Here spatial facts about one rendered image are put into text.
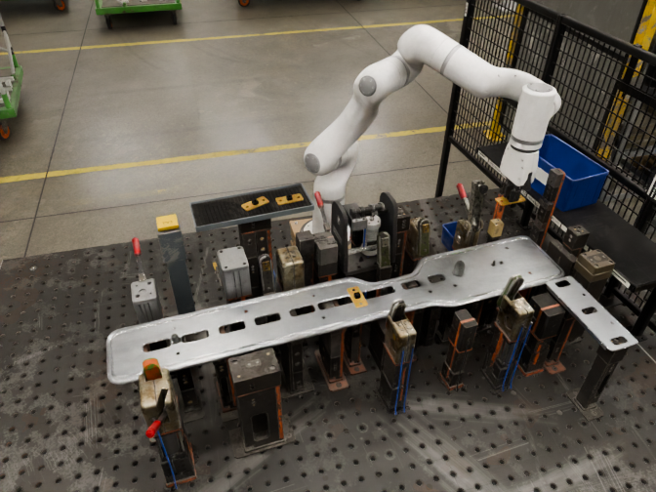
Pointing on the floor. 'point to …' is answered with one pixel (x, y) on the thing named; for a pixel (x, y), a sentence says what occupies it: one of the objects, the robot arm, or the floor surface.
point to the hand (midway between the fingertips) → (512, 192)
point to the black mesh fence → (610, 297)
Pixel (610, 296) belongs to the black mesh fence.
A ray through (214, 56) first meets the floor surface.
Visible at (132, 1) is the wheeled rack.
